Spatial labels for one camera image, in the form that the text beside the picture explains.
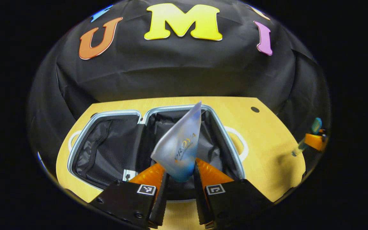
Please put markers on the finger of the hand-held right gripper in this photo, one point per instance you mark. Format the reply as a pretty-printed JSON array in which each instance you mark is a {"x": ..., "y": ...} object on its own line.
[{"x": 316, "y": 142}]

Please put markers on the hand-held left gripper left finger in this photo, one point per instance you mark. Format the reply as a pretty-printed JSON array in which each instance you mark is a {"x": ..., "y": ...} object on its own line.
[{"x": 161, "y": 198}]

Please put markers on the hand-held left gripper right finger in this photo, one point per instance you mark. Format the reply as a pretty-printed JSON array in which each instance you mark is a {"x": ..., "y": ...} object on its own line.
[{"x": 199, "y": 198}]

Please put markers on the tall blue-green skin care tube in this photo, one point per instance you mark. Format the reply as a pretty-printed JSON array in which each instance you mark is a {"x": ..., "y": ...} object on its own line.
[{"x": 308, "y": 135}]

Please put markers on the frosted blue skin care tube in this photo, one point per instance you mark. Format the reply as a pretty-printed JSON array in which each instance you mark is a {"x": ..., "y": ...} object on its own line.
[{"x": 180, "y": 143}]

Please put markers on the pale blue suitcase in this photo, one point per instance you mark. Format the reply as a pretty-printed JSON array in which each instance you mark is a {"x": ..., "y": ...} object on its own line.
[{"x": 107, "y": 153}]

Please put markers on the black backdrop cloth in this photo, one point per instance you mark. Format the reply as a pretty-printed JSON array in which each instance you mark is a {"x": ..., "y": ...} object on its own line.
[{"x": 184, "y": 70}]

